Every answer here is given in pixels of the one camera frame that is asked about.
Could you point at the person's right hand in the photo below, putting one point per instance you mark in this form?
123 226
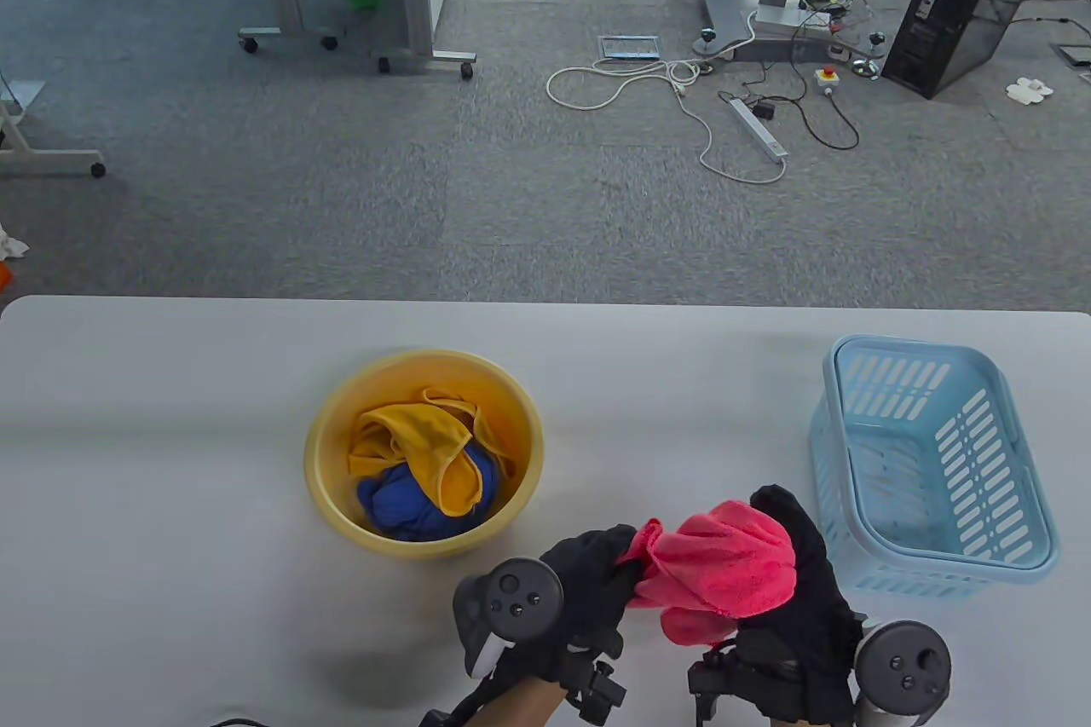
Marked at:
810 633

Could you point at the person's left hand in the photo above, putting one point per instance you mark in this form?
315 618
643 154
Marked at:
597 591

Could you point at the pink square towel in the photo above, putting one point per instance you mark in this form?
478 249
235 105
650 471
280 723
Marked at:
716 565

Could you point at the blue square towel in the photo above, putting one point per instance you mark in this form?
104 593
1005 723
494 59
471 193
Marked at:
401 505

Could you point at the yellow square towel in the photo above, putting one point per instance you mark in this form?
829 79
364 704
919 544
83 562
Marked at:
426 437

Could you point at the person's left forearm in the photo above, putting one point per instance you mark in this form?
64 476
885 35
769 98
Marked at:
524 706

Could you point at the black and white hand controller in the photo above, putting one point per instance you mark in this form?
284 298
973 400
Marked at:
507 599
903 667

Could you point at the light blue plastic basket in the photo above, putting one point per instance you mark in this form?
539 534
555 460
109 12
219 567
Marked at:
903 505

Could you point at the yellow plastic basin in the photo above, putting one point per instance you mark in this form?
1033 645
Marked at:
332 420

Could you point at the grey floor socket box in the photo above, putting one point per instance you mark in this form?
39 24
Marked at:
629 48
1076 54

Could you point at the red emergency stop button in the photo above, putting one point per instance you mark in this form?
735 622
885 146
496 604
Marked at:
827 79

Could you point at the black computer tower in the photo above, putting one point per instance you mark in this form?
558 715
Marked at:
963 11

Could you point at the white crumpled cloth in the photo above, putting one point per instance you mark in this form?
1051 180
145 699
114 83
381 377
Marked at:
13 245

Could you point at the whiteboard on rolling stand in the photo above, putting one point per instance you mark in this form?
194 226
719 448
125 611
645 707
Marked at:
51 158

